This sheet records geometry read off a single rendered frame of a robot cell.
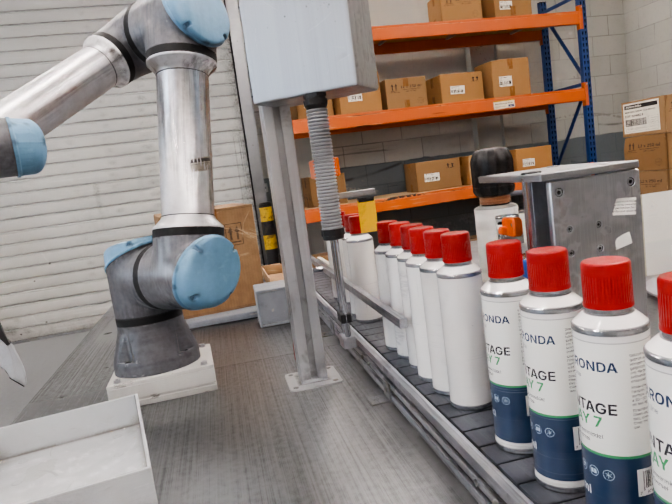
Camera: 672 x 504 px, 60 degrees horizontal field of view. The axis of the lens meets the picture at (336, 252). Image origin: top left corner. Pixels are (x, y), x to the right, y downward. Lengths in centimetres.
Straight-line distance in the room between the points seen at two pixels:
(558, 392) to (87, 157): 499
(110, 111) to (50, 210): 95
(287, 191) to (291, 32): 24
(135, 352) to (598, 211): 76
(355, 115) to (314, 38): 392
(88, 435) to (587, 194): 75
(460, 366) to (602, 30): 649
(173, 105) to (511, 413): 69
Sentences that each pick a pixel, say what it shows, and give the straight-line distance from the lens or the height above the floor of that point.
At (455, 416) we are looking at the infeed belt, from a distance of 71.
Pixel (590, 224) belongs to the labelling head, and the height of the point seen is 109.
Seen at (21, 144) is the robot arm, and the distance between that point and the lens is 85.
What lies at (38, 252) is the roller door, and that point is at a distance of 542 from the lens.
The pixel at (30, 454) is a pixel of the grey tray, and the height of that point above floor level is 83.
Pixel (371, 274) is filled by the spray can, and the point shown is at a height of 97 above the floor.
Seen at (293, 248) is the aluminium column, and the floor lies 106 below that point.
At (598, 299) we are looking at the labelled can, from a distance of 45.
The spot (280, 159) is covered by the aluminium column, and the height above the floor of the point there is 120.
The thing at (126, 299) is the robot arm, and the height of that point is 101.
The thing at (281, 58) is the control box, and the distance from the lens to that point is 90.
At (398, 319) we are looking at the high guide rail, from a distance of 82.
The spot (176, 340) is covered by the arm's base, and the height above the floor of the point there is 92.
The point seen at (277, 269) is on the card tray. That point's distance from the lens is 218.
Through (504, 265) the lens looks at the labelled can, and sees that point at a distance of 57.
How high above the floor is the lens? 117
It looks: 8 degrees down
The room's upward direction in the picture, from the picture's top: 8 degrees counter-clockwise
